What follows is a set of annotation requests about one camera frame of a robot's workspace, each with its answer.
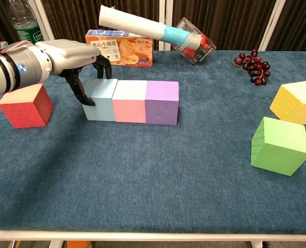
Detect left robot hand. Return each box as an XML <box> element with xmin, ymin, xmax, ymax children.
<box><xmin>35</xmin><ymin>39</ymin><xmax>112</xmax><ymax>106</ymax></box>

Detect light blue cube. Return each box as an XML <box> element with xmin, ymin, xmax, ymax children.
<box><xmin>82</xmin><ymin>78</ymin><xmax>119</xmax><ymax>122</ymax></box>

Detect red cube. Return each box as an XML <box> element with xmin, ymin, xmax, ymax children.
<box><xmin>0</xmin><ymin>84</ymin><xmax>54</xmax><ymax>129</ymax></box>

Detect pink cube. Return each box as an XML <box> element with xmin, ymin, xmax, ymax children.
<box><xmin>111</xmin><ymin>80</ymin><xmax>149</xmax><ymax>123</ymax></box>

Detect purple cube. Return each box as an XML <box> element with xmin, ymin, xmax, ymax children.
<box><xmin>144</xmin><ymin>80</ymin><xmax>180</xmax><ymax>126</ymax></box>

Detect yellow cube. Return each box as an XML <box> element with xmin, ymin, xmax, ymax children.
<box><xmin>269</xmin><ymin>81</ymin><xmax>306</xmax><ymax>126</ymax></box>

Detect green cube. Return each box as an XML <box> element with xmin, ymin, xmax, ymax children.
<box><xmin>250</xmin><ymin>116</ymin><xmax>306</xmax><ymax>177</ymax></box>

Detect clear plastic water bottle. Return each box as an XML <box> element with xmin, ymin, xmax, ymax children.
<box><xmin>8</xmin><ymin>0</ymin><xmax>45</xmax><ymax>45</ymax></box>

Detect orange biscuit box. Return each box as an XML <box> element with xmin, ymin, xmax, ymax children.
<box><xmin>85</xmin><ymin>29</ymin><xmax>154</xmax><ymax>68</ymax></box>

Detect white paper roll blue band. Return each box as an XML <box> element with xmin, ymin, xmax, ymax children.
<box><xmin>98</xmin><ymin>5</ymin><xmax>202</xmax><ymax>50</ymax></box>

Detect clear plastic box red contents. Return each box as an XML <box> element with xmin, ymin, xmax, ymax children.
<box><xmin>171</xmin><ymin>17</ymin><xmax>217</xmax><ymax>67</ymax></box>

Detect blue fabric table cover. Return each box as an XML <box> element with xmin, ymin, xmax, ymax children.
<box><xmin>0</xmin><ymin>49</ymin><xmax>306</xmax><ymax>236</ymax></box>

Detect dark red grape bunch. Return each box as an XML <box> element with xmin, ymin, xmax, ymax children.
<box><xmin>232</xmin><ymin>49</ymin><xmax>271</xmax><ymax>86</ymax></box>

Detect white partition post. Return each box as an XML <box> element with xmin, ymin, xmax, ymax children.
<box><xmin>258</xmin><ymin>0</ymin><xmax>287</xmax><ymax>52</ymax></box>
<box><xmin>159</xmin><ymin>0</ymin><xmax>174</xmax><ymax>51</ymax></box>
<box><xmin>34</xmin><ymin>0</ymin><xmax>58</xmax><ymax>51</ymax></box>

